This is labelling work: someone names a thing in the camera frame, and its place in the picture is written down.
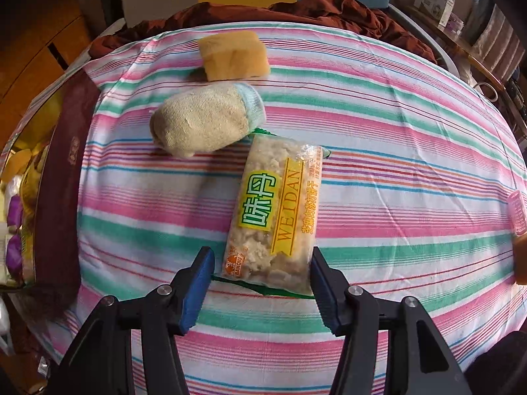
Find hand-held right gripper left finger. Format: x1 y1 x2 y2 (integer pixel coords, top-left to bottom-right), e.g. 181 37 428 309
47 246 216 395

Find maroon box with gold lining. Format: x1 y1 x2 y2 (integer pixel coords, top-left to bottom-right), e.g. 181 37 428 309
0 76 101 309

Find rolled cream sock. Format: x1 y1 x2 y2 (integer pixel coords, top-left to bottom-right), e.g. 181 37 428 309
149 82 266 159

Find crushed cracker packet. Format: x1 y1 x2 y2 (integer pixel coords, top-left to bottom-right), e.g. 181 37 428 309
212 128 333 297

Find beige patterned curtain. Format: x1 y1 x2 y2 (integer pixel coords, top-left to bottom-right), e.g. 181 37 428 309
469 4 525 83

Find person's dark clothing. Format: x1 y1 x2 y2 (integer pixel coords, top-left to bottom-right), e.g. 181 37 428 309
465 337 527 395

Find wooden desk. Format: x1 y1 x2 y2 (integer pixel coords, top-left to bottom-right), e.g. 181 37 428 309
412 6 511 91

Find pink hair roller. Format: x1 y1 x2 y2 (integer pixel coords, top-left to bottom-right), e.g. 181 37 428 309
508 190 527 235

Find white cardboard box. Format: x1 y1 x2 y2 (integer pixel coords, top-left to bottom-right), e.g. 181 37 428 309
414 0 456 26

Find tan wedge sponge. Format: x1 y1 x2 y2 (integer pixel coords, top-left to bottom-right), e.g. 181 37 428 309
513 232 527 286

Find yellow rectangular sponge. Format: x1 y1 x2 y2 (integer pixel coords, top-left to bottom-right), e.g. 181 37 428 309
198 30 272 83

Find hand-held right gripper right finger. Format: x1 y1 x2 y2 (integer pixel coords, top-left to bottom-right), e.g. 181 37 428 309
311 246 472 395

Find orange wooden cabinet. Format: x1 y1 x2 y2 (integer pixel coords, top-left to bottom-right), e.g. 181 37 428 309
0 0 96 141

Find striped bed sheet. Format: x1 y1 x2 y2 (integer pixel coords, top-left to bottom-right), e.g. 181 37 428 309
8 20 527 395

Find rust brown blanket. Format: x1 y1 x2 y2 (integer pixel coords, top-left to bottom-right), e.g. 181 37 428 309
88 0 439 64

